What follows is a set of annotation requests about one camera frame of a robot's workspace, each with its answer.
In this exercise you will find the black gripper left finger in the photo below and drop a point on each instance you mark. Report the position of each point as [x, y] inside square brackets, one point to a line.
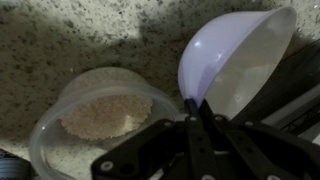
[156, 153]

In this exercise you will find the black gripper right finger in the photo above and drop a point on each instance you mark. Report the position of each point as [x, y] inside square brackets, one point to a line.
[260, 153]

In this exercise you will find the white rice portion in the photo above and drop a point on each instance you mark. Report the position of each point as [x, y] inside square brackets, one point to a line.
[106, 116]

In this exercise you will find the clear plastic container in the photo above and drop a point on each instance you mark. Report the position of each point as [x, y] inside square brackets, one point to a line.
[50, 150]

